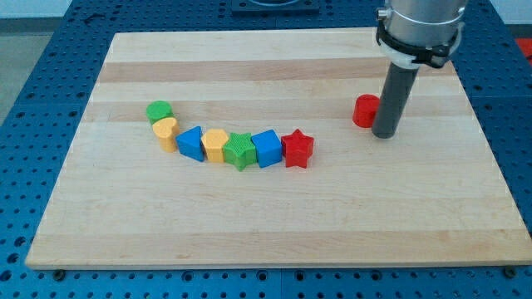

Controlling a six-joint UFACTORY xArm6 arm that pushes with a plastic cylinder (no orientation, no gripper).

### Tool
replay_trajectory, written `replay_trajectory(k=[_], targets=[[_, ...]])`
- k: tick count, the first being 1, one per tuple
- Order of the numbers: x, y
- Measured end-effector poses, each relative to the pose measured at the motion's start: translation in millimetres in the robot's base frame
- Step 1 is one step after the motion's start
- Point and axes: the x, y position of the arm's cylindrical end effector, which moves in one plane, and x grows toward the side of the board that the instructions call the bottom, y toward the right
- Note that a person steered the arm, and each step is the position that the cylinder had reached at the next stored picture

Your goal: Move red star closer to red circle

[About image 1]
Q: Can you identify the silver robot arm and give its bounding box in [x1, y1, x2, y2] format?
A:
[376, 0, 468, 70]

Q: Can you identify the green star block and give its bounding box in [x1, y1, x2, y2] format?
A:
[223, 133, 257, 171]

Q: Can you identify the red star block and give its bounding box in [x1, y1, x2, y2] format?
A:
[281, 129, 314, 169]

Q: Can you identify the blue cube block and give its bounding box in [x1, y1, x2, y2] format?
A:
[251, 130, 283, 168]

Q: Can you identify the yellow hexagon block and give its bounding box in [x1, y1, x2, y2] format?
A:
[201, 129, 229, 163]

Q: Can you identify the light wooden board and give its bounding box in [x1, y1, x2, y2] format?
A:
[26, 28, 531, 270]

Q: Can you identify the blue triangle block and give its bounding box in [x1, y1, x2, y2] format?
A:
[175, 126, 204, 162]

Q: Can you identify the yellow heart block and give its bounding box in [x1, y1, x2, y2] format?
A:
[152, 117, 180, 153]

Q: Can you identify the red cylinder block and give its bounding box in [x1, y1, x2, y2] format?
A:
[352, 94, 380, 128]

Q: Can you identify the green cylinder block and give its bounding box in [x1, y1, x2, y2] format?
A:
[145, 100, 174, 125]

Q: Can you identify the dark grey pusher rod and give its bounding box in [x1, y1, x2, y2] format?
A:
[372, 63, 418, 139]

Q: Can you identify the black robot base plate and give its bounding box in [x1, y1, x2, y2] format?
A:
[229, 0, 320, 15]

